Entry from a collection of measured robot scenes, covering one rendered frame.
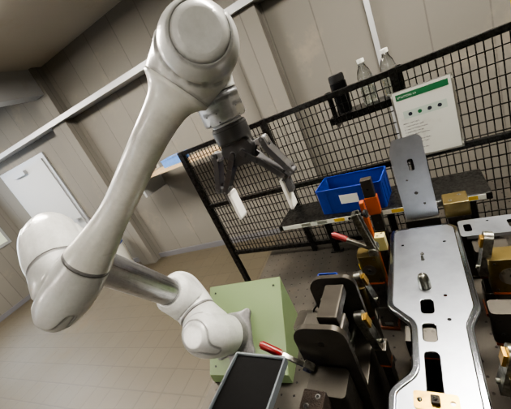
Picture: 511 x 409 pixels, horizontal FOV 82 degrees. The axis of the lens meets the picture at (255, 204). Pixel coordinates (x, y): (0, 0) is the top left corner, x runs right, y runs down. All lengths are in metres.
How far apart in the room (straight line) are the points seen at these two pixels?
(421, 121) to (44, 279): 1.41
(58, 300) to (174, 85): 0.50
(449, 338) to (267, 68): 2.61
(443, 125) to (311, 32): 1.85
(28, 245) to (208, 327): 0.61
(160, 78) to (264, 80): 2.63
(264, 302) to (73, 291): 0.79
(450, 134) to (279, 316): 1.04
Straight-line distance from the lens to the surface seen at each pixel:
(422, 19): 3.07
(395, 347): 1.29
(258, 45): 3.04
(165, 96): 0.45
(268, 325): 1.29
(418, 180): 1.28
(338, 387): 0.77
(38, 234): 0.85
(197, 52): 0.39
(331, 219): 1.46
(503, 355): 0.77
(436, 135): 1.51
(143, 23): 3.78
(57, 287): 0.73
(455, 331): 0.92
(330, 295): 0.79
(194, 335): 1.15
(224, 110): 0.58
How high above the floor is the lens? 1.70
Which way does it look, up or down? 20 degrees down
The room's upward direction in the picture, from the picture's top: 25 degrees counter-clockwise
